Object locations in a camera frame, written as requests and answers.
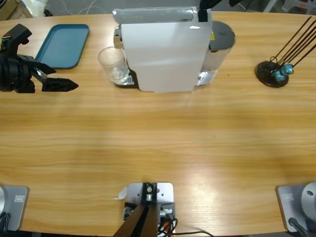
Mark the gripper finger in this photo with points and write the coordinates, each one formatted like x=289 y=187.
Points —
x=208 y=4
x=59 y=85
x=234 y=2
x=39 y=66

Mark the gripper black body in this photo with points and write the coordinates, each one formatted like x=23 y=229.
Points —
x=14 y=76

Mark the grey coffee machine lever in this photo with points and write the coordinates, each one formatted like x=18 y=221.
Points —
x=153 y=14

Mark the clear drinking glass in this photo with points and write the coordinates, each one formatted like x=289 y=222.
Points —
x=118 y=74

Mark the white capsule coffee machine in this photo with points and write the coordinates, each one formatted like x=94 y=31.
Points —
x=163 y=49

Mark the blue coffee capsule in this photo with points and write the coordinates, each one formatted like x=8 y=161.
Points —
x=279 y=76
x=287 y=70

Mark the teal plastic tray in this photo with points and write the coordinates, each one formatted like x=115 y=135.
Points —
x=61 y=47

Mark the water tank with dark lid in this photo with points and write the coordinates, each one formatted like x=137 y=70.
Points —
x=222 y=34

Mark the white rack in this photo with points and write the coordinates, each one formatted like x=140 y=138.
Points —
x=293 y=7

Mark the white plastic bag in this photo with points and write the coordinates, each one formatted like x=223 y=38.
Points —
x=34 y=6

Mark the cardboard box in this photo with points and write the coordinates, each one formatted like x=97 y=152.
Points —
x=10 y=12

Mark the metal drip tray grate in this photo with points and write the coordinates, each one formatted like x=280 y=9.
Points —
x=129 y=84

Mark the black capsule holder with rods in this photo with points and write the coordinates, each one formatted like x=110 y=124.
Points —
x=265 y=74

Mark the white tape tab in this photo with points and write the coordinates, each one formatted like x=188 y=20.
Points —
x=122 y=193

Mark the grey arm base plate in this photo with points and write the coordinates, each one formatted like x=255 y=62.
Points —
x=14 y=202
x=296 y=202

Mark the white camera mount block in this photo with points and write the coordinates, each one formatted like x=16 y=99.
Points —
x=165 y=192

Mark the dark camera post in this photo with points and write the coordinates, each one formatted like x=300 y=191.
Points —
x=142 y=217

